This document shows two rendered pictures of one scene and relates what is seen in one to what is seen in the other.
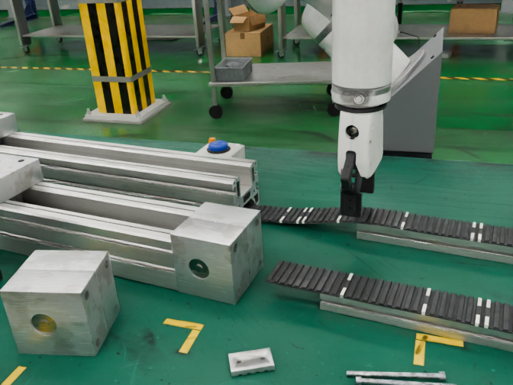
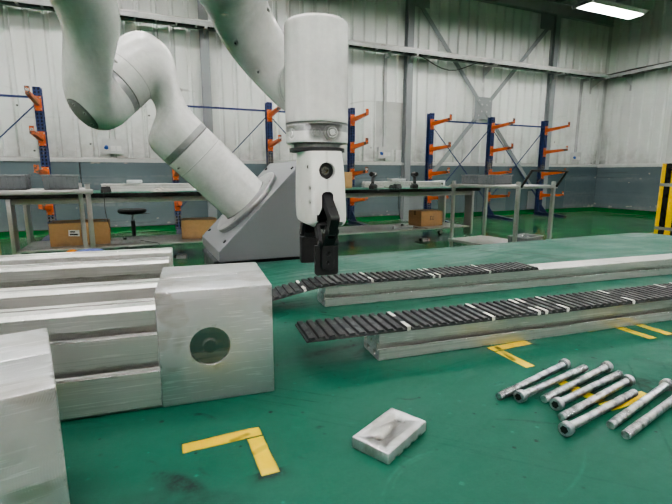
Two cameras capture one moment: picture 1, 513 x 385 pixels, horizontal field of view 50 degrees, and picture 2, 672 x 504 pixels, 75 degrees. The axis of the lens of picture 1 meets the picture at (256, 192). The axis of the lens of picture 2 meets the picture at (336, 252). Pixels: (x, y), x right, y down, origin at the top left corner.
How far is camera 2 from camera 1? 0.48 m
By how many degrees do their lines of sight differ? 44
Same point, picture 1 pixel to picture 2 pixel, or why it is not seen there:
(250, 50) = not seen: outside the picture
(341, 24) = (308, 49)
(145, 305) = (117, 445)
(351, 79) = (322, 110)
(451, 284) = not seen: hidden behind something
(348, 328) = (430, 365)
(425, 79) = (291, 186)
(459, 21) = (189, 230)
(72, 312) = (20, 457)
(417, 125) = (289, 230)
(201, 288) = (212, 382)
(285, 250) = not seen: hidden behind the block
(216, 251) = (247, 302)
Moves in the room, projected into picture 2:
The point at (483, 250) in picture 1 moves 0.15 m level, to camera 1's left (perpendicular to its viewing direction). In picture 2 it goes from (440, 287) to (375, 307)
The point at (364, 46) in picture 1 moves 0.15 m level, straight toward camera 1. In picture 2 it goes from (334, 74) to (415, 43)
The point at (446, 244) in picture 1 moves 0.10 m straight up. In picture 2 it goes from (409, 289) to (411, 223)
